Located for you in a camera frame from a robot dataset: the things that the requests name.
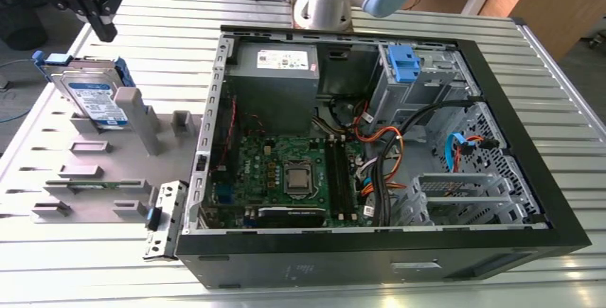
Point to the CPU socket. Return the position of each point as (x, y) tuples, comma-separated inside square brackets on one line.
[(298, 163)]

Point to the black RAM slot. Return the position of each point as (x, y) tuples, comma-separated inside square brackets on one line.
[(334, 176), (347, 180)]

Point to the grey power supply unit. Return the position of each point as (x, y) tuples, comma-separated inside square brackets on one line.
[(270, 88)]

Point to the green motherboard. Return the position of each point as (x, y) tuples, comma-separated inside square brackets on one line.
[(255, 180)]

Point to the green RAM stick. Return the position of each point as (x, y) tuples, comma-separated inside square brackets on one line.
[(95, 185)]

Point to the wooden cabinet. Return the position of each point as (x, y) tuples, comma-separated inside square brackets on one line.
[(558, 3)]

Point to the metal disk bay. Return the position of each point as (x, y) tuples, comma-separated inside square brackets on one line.
[(473, 199)]

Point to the blue plastic drive latch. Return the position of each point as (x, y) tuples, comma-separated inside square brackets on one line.
[(402, 59)]

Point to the black bin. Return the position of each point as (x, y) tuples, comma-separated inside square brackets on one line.
[(23, 31)]

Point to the silver CPU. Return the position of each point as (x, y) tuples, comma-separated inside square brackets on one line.
[(298, 180)]

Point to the grey parts rack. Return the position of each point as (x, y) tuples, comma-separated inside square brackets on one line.
[(127, 166)]

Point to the hard disk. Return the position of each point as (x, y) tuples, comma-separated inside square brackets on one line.
[(95, 102)]

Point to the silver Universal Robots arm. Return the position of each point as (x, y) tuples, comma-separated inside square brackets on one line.
[(322, 6)]

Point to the black open PC case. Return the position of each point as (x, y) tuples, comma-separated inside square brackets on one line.
[(331, 258)]

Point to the metal optical drive cage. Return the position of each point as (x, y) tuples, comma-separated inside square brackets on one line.
[(411, 95)]

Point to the black graphics card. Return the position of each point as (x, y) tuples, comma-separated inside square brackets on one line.
[(288, 215)]

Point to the metal card retention bracket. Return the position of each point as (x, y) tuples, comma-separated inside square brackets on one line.
[(165, 194)]

